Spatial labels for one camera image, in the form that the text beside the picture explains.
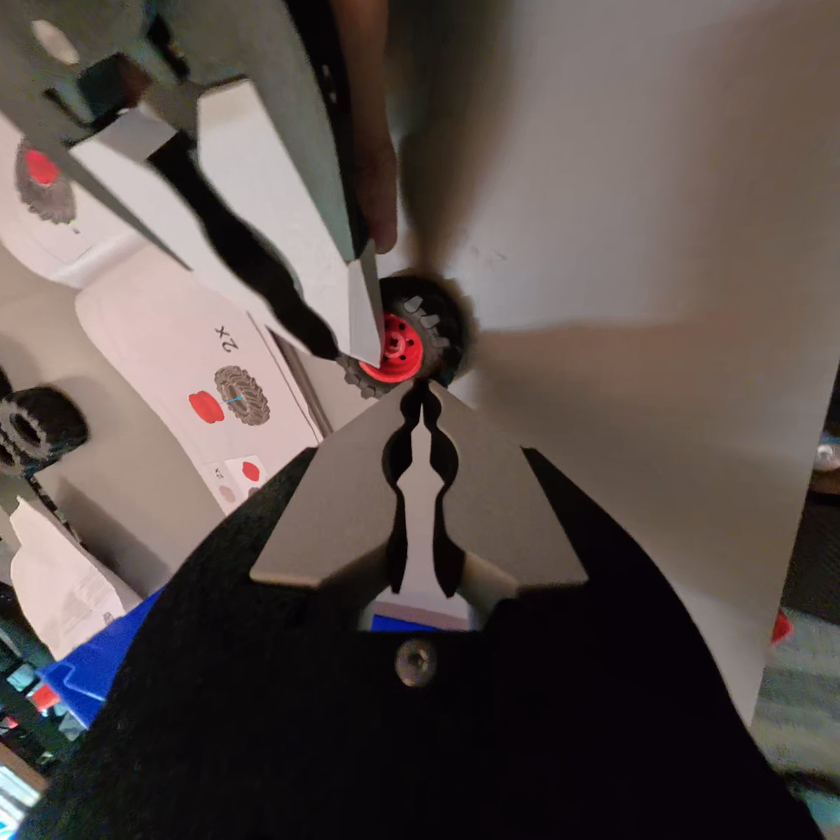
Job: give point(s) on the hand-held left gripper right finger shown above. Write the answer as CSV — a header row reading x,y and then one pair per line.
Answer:
x,y
515,518

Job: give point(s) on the small grey toy brick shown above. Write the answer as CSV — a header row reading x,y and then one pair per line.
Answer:
x,y
19,677

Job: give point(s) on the person's right hand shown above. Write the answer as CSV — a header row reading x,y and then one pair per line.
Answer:
x,y
379,197

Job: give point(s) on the blue plastic bin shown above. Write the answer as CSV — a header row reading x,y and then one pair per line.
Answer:
x,y
85,656

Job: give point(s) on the small red toy brick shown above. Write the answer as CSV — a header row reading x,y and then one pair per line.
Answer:
x,y
43,697

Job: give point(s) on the small red toy piece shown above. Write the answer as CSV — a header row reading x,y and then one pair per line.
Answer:
x,y
781,628

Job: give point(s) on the black toy tire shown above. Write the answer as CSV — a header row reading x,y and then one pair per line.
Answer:
x,y
33,426

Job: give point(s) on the white desk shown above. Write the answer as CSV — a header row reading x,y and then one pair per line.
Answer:
x,y
623,197

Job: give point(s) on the white instruction booklet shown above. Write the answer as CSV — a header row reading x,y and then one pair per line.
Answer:
x,y
170,354

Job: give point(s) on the white folded paper sheet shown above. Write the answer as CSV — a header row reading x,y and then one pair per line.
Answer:
x,y
62,577

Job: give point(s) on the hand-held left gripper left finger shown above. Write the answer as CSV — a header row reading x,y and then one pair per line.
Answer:
x,y
328,518

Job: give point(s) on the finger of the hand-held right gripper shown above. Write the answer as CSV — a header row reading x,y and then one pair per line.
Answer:
x,y
275,203
164,210

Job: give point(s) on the toy wheel with red hub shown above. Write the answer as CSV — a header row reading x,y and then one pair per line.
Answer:
x,y
403,344

